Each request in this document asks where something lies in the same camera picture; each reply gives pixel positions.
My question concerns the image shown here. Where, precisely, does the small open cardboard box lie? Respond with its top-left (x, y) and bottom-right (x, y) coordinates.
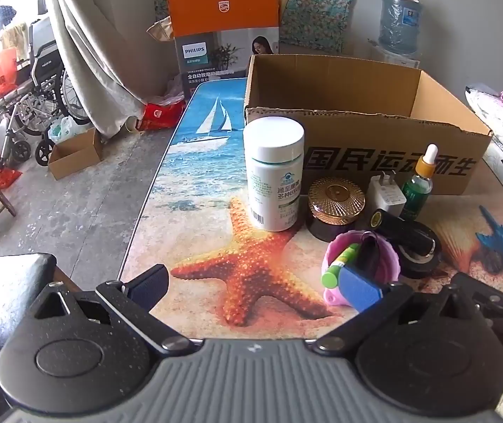
top-left (48, 129), bottom-right (103, 180)

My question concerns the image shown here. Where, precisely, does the folded wheelchair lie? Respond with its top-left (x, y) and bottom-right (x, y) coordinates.
top-left (0, 15), bottom-right (94, 166)

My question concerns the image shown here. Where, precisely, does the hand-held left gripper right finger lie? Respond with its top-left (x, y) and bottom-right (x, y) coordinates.
top-left (313, 266), bottom-right (477, 355)

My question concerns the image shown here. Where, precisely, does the red plastic bag with print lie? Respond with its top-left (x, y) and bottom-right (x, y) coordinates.
top-left (137, 101), bottom-right (186, 132)

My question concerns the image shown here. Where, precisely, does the tan paper bag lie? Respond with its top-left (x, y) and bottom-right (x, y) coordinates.
top-left (146, 15), bottom-right (175, 45)

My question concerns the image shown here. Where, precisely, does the white and green plastic bag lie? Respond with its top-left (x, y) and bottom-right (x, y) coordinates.
top-left (49, 115), bottom-right (89, 144)

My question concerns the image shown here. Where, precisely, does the beige curtain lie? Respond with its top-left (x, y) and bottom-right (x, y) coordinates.
top-left (46, 0), bottom-right (191, 139)

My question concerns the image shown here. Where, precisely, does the white supplement bottle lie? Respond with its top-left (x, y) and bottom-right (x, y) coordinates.
top-left (243, 117), bottom-right (306, 232)

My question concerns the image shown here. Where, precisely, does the black electrical tape roll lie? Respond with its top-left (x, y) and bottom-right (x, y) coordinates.
top-left (384, 218), bottom-right (443, 279)

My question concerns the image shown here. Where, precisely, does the green lip balm tube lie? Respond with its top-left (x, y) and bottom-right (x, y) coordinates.
top-left (321, 243), bottom-right (362, 287)

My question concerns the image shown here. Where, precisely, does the green dropper bottle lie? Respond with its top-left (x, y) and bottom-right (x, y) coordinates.
top-left (399, 143), bottom-right (438, 221)

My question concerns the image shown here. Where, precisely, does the blue water jug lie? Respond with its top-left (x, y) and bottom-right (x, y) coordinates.
top-left (378, 0), bottom-right (424, 56)

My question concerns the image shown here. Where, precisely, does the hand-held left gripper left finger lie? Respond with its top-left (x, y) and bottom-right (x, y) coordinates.
top-left (27, 264), bottom-right (193, 357)

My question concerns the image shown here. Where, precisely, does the white water dispenser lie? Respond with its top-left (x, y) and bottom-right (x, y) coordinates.
top-left (368, 39), bottom-right (422, 69)

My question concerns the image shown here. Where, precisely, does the beach print table cover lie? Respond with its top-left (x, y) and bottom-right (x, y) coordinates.
top-left (119, 77), bottom-right (503, 344)

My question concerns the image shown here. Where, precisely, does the orange and grey appliance box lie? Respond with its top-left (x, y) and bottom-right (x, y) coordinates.
top-left (166, 0), bottom-right (281, 100)

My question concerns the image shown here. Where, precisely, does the teal floral cloth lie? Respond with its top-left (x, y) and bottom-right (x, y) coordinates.
top-left (152, 0), bottom-right (371, 51)

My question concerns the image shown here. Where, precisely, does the orange shopping bag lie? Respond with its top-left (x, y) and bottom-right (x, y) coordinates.
top-left (0, 46), bottom-right (19, 98)

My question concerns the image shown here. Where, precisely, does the black jar with gold lid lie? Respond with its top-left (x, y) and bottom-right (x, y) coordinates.
top-left (306, 177), bottom-right (367, 243)

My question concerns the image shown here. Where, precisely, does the clear plastic bag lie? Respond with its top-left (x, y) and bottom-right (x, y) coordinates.
top-left (159, 75), bottom-right (191, 106)

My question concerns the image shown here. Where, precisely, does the pink silicone cup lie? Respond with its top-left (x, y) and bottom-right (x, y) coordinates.
top-left (322, 229), bottom-right (401, 307)

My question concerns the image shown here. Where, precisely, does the large printed cardboard box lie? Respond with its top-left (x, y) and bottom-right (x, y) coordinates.
top-left (243, 54), bottom-right (493, 197)

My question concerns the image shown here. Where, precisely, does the small black cylinder tube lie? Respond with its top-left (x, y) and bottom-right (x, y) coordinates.
top-left (368, 208), bottom-right (437, 256)

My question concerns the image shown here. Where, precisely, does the white charger plug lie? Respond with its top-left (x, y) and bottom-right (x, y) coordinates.
top-left (368, 174), bottom-right (407, 217)

